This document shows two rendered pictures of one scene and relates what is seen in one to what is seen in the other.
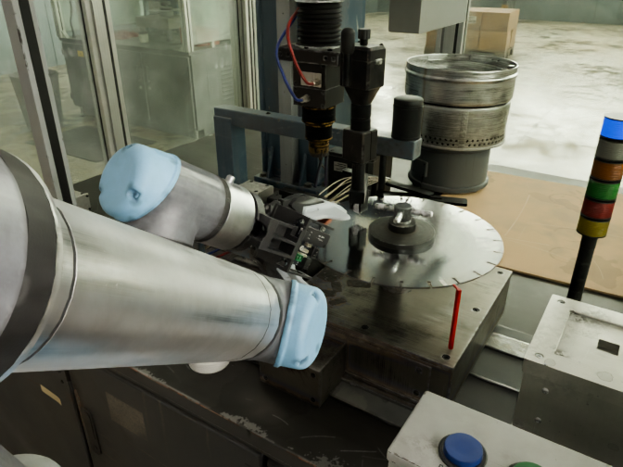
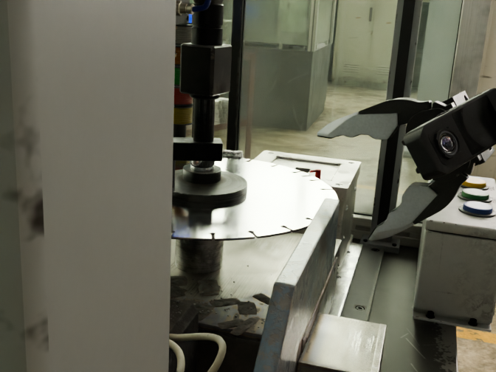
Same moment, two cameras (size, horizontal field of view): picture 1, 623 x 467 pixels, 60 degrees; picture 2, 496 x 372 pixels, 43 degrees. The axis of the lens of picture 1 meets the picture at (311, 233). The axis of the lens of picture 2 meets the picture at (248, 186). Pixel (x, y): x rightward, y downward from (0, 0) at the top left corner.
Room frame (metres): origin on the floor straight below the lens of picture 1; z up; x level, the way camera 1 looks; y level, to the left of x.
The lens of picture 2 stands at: (0.98, 0.57, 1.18)
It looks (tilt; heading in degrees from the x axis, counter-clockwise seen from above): 17 degrees down; 253
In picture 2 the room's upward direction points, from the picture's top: 3 degrees clockwise
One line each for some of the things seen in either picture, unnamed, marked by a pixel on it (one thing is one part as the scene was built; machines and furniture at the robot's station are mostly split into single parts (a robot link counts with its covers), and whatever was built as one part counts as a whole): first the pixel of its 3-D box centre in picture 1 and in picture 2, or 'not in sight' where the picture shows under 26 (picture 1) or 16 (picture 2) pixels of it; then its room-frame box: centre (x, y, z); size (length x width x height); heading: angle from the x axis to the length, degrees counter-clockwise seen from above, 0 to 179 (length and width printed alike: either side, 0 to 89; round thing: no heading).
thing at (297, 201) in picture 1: (298, 212); (401, 122); (0.65, 0.02, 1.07); 0.09 x 0.02 x 0.05; 134
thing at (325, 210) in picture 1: (332, 214); (364, 122); (0.67, -0.03, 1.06); 0.09 x 0.06 x 0.03; 134
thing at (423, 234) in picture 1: (401, 227); (201, 178); (0.82, -0.15, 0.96); 0.11 x 0.11 x 0.03
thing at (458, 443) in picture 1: (462, 453); (477, 211); (0.41, -0.16, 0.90); 0.04 x 0.04 x 0.02
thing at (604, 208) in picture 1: (598, 205); (179, 94); (0.79, -0.45, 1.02); 0.05 x 0.04 x 0.03; 147
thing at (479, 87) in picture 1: (453, 125); not in sight; (1.56, -0.42, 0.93); 0.31 x 0.31 x 0.36
